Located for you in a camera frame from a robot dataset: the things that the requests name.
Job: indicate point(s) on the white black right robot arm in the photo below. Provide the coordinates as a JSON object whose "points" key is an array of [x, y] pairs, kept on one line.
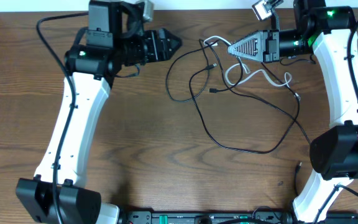
{"points": [[329, 33]]}

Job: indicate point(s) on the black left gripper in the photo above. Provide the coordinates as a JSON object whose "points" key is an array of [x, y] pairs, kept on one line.
{"points": [[155, 45]]}

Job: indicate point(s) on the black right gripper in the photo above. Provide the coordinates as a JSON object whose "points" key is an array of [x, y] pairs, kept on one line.
{"points": [[266, 46]]}

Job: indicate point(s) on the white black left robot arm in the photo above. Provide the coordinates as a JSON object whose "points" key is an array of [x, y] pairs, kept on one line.
{"points": [[114, 38]]}

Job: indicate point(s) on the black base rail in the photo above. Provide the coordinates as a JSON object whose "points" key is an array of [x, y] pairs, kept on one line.
{"points": [[261, 216]]}

